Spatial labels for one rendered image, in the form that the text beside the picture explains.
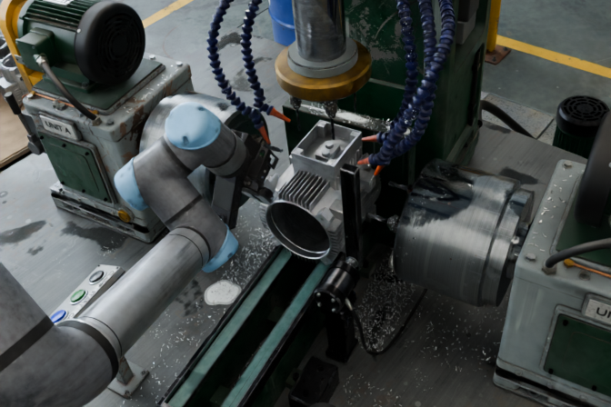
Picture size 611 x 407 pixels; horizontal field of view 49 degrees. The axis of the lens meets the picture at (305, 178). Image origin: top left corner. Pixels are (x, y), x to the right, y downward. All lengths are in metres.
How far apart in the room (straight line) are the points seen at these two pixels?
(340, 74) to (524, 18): 2.99
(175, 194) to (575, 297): 0.65
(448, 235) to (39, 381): 0.72
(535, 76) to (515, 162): 1.81
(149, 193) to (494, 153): 1.07
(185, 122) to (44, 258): 0.85
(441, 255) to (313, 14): 0.48
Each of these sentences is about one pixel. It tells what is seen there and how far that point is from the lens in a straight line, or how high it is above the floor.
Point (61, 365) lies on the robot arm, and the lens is 0.79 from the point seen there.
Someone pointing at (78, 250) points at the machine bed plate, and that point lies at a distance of 1.77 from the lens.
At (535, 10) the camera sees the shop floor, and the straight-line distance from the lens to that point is 4.22.
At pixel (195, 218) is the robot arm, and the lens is 1.06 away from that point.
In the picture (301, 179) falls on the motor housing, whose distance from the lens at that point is 1.34.
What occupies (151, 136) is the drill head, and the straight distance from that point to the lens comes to 1.48.
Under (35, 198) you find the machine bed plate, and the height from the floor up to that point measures 0.80.
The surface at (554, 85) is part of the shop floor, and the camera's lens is 3.58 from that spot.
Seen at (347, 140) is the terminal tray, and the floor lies 1.11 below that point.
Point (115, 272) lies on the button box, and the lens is 1.29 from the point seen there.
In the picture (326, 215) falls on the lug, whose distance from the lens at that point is 1.28.
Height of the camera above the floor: 2.00
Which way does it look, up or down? 42 degrees down
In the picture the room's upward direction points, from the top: 7 degrees counter-clockwise
